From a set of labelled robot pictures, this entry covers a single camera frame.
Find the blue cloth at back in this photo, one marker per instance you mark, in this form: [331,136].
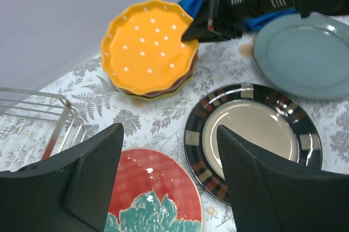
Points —
[253,24]

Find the wire dish rack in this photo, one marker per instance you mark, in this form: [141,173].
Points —
[36,125]

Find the grey-blue plate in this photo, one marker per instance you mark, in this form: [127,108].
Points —
[305,57]

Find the red blue floral plate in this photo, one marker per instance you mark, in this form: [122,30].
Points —
[152,192]

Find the yellow polka dot plate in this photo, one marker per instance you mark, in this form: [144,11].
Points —
[142,50]

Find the floral tablecloth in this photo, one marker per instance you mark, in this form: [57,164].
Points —
[157,125]

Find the black checkered rim plate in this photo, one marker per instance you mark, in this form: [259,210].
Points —
[259,114]

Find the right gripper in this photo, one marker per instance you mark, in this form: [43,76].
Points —
[224,19]

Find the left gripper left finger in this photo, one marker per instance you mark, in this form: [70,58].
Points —
[69,191]

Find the pink polka dot plate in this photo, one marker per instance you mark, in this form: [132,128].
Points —
[192,68]

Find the green polka dot plate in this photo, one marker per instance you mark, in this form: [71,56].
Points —
[163,96]

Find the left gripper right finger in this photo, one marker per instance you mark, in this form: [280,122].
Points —
[270,193]

